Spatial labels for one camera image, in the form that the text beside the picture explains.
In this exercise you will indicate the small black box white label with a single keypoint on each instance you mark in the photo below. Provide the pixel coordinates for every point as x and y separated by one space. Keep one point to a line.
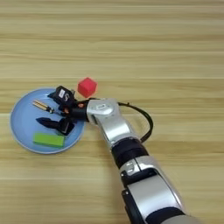
64 95

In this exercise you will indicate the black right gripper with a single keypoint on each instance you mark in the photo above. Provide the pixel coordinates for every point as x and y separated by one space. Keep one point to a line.
78 112

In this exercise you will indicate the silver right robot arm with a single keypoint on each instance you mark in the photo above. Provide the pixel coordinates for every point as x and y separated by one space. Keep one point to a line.
116 128

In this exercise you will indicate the black cube with white dots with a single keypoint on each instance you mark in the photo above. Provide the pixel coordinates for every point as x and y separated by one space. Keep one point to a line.
68 128

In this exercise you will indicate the red cube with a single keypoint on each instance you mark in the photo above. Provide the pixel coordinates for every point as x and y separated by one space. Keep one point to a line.
87 87

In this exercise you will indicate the green rectangular block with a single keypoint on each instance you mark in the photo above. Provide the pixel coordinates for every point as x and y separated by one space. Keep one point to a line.
48 140

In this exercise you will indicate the round blue plate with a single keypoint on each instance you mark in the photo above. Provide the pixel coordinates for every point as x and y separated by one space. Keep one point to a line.
23 131

